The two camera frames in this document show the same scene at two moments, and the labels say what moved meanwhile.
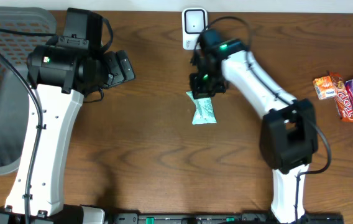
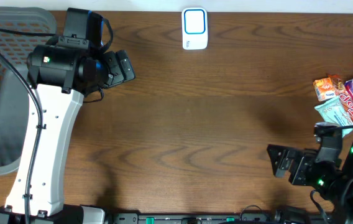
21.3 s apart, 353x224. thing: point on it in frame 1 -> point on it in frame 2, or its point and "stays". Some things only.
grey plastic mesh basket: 3,96 stays
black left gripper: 114,70 stays
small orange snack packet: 324,87 stays
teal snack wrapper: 204,113 -> 333,111
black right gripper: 199,91 -> 304,157
